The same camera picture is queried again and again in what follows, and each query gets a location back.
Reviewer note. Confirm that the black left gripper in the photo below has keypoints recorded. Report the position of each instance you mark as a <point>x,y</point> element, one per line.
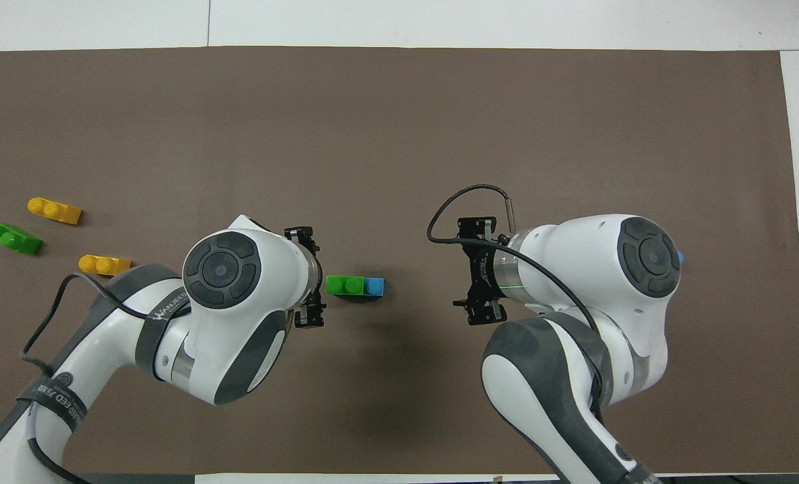
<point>320,279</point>

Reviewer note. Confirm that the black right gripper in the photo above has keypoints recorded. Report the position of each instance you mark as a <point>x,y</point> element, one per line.
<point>483,269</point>

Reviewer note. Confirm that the green two-stud toy block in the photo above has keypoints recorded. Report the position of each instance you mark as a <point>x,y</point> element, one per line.
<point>344,286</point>
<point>13,238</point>

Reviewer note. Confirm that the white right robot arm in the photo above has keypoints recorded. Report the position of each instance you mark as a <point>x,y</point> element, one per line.
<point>614,336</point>

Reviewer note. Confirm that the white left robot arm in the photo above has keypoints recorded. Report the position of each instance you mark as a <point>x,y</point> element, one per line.
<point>231,323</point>

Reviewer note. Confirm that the yellow two-stud toy block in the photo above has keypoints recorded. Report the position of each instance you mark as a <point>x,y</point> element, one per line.
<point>55,211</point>
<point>103,265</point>

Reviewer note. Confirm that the brown table mat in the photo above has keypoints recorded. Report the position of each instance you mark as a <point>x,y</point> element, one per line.
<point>399,121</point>

